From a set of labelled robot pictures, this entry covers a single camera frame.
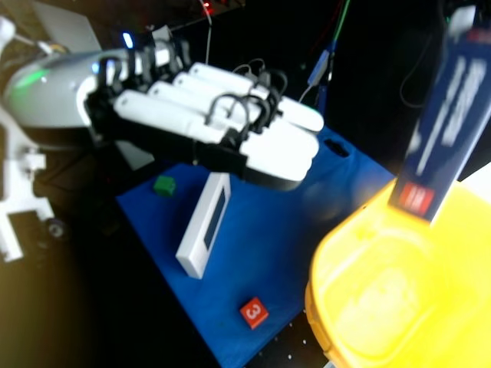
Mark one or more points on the white and black hand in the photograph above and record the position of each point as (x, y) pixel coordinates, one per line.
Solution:
(172, 111)
(460, 23)

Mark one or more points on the dark blue carton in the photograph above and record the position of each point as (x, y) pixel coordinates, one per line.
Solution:
(441, 134)

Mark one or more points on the white rectangular box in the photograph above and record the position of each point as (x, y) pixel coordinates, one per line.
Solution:
(203, 230)

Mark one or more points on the yellow plastic bin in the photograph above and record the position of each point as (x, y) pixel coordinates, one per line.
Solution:
(383, 287)

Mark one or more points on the green wooden block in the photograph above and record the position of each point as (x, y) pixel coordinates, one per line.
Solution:
(165, 186)

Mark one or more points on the white upright panel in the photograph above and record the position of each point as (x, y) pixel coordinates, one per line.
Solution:
(161, 33)

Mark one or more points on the blue light strip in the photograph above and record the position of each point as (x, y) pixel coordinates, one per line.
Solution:
(127, 40)

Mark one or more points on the grey metal plate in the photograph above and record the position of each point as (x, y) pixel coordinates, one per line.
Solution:
(69, 27)

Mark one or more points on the blue cloth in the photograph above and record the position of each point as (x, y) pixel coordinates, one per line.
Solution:
(249, 237)

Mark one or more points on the red block with number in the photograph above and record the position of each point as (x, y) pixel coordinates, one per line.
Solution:
(254, 312)

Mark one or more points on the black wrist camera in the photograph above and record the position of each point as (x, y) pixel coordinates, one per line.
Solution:
(56, 228)

